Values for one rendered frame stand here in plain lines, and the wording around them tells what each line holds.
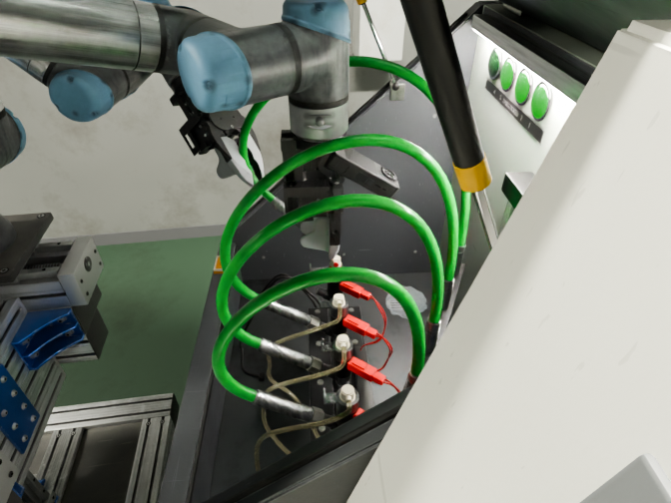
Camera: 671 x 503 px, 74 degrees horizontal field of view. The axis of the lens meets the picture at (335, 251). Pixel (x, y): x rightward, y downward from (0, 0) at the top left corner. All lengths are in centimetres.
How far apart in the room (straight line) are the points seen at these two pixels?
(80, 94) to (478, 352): 67
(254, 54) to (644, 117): 37
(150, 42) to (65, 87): 24
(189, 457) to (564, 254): 63
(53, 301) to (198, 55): 76
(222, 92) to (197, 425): 51
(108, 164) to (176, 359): 112
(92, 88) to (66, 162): 195
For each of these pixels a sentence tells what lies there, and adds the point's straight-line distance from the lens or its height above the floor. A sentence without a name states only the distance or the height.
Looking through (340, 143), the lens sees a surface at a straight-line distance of 51.
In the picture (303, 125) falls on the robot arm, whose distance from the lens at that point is 56.
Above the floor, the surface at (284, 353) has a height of 111.
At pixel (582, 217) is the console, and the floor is 148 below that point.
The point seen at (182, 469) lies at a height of 95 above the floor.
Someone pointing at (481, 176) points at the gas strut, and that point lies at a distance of 28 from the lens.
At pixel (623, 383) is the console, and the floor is 145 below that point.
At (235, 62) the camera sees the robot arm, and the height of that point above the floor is 147.
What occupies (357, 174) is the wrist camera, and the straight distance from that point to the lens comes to 61.
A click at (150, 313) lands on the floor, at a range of 239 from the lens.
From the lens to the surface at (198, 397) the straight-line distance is 80.
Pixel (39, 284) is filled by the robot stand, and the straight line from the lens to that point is 110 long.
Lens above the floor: 159
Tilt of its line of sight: 38 degrees down
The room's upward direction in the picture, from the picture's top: straight up
